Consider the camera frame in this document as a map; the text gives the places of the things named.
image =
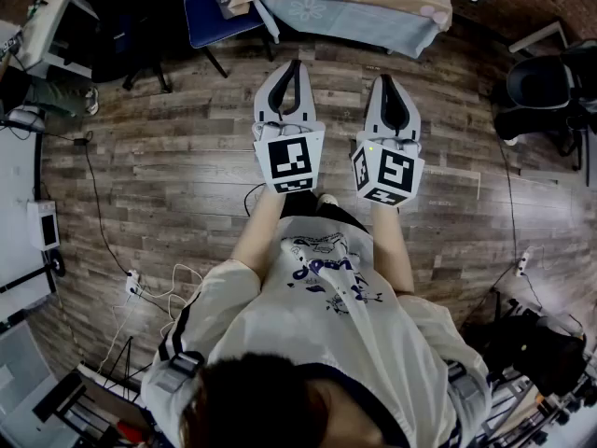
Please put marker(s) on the person's right forearm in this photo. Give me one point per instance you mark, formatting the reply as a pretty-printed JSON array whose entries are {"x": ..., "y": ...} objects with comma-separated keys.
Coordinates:
[{"x": 392, "y": 250}]

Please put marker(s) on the person's black shorts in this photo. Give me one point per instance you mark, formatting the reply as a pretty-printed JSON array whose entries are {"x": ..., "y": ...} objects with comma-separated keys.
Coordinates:
[{"x": 303, "y": 208}]

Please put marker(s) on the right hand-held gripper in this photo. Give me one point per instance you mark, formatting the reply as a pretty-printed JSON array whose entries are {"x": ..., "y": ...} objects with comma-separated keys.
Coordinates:
[{"x": 392, "y": 168}]

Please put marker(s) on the black grey office chair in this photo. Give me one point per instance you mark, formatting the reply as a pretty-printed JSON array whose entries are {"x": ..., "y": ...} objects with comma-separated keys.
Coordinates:
[{"x": 536, "y": 91}]

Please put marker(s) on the white desk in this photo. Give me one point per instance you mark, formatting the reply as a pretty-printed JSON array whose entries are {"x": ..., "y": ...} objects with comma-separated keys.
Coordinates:
[{"x": 56, "y": 26}]

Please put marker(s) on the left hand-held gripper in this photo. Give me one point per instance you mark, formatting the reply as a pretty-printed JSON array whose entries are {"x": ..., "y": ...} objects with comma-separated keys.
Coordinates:
[{"x": 289, "y": 157}]

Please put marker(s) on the person's white shoe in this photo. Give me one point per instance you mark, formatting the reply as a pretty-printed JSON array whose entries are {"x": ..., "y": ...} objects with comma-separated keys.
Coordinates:
[{"x": 327, "y": 199}]

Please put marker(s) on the black metal stand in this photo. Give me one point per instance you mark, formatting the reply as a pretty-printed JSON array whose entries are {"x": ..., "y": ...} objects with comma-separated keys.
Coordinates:
[
  {"x": 550, "y": 353},
  {"x": 79, "y": 404}
]

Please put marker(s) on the person's left forearm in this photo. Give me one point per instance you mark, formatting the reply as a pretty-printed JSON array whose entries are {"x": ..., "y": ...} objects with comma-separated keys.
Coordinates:
[{"x": 259, "y": 231}]

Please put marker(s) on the person's white printed shirt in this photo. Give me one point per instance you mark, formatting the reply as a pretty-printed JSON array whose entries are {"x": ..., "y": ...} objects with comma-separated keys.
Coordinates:
[{"x": 326, "y": 334}]

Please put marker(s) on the white power strip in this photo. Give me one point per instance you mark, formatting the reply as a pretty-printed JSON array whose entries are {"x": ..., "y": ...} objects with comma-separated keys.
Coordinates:
[
  {"x": 523, "y": 261},
  {"x": 132, "y": 282}
]

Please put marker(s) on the table with floral cloth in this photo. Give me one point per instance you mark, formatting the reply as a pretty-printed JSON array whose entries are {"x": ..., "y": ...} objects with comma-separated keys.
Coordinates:
[{"x": 354, "y": 21}]

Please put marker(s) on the blue chair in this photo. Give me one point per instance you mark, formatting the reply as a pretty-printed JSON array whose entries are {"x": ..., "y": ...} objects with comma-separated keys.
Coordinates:
[{"x": 200, "y": 21}]

